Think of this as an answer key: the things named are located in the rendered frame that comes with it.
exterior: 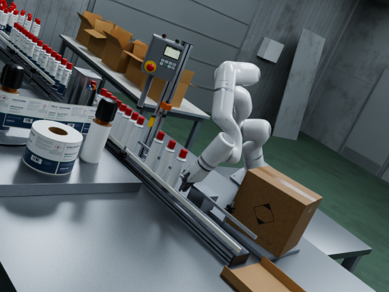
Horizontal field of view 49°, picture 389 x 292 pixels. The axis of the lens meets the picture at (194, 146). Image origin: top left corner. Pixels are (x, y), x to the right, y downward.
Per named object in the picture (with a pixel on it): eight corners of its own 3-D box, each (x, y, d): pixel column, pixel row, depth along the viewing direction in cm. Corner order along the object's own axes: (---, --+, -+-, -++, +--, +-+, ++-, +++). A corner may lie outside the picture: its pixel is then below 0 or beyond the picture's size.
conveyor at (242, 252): (50, 96, 265) (52, 90, 264) (62, 98, 271) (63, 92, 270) (232, 264, 164) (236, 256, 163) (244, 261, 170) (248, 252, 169)
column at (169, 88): (136, 157, 231) (182, 40, 212) (143, 157, 234) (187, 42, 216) (141, 161, 228) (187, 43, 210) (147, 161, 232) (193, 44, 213)
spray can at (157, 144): (139, 167, 207) (154, 129, 201) (147, 167, 210) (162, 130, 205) (146, 172, 203) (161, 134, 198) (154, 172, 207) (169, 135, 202)
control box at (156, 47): (140, 68, 221) (153, 33, 215) (171, 79, 225) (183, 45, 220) (140, 71, 211) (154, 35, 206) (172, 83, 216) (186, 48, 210)
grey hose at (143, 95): (134, 106, 228) (147, 70, 222) (139, 107, 231) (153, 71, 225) (138, 109, 226) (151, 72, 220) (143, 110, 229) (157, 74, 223)
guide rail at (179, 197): (98, 129, 228) (99, 126, 228) (100, 129, 229) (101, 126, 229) (237, 252, 162) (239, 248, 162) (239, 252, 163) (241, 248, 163)
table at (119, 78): (42, 92, 543) (59, 33, 521) (97, 102, 597) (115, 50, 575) (116, 179, 392) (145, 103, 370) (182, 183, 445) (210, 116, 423)
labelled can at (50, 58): (43, 79, 281) (52, 49, 275) (51, 81, 281) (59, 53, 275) (40, 80, 276) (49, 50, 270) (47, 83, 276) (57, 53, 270)
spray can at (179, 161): (161, 186, 195) (177, 147, 190) (169, 186, 199) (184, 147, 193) (168, 192, 192) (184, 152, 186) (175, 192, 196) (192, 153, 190)
